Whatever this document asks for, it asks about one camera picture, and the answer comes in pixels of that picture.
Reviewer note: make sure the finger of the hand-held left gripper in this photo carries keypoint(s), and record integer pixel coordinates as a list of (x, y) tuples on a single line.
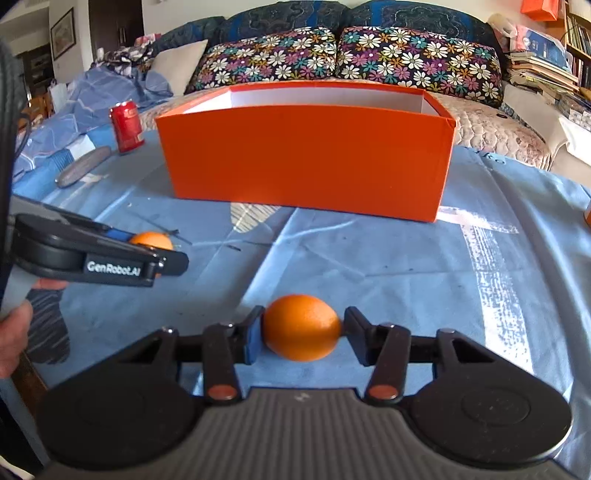
[(173, 263), (117, 236)]

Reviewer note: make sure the red soda can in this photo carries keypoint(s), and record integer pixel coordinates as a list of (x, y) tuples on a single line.
[(127, 127)]

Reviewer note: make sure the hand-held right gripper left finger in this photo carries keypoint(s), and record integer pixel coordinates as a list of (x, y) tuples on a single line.
[(255, 339)]

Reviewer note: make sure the orange paper bag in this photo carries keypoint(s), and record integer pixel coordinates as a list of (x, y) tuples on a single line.
[(539, 9)]

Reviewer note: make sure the stack of books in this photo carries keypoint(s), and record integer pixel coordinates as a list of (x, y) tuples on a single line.
[(540, 76)]

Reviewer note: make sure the dark blue patterned cushion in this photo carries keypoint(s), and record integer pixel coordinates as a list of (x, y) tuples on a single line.
[(189, 34), (281, 16), (415, 16)]

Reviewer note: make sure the wooden bookshelf with books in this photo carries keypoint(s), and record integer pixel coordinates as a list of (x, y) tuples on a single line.
[(579, 37)]

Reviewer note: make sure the floral print cushion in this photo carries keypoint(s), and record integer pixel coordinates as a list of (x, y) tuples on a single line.
[(415, 64), (263, 60)]

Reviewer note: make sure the pink plastic bag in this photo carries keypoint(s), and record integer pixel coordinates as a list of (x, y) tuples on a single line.
[(503, 25)]

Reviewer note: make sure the blue booklet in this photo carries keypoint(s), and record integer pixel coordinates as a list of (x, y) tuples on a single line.
[(542, 44)]

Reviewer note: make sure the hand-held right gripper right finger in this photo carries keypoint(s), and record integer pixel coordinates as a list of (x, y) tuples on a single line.
[(355, 337)]

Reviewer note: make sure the orange jar with white lid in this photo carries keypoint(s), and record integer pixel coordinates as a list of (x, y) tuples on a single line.
[(588, 214)]

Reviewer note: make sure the framed wall picture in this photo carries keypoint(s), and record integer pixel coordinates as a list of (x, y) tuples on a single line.
[(62, 32)]

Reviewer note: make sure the pile of patterned clothes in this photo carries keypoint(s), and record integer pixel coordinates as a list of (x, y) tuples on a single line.
[(129, 53)]

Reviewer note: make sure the crumpled blue sheet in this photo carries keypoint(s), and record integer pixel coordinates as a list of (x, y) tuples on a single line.
[(101, 92)]

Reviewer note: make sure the white side table cloth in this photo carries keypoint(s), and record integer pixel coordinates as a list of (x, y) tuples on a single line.
[(568, 138)]

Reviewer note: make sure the row of small white boxes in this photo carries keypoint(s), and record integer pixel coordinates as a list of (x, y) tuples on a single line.
[(575, 108)]

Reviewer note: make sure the orange cardboard box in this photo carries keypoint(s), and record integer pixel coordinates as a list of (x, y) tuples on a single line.
[(304, 157)]

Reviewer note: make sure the blue patterned tablecloth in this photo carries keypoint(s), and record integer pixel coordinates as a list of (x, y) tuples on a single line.
[(369, 258)]

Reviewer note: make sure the person's left hand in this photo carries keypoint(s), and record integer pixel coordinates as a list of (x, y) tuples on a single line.
[(16, 341)]

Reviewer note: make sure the white pillow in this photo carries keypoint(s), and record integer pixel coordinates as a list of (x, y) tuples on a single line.
[(178, 69)]

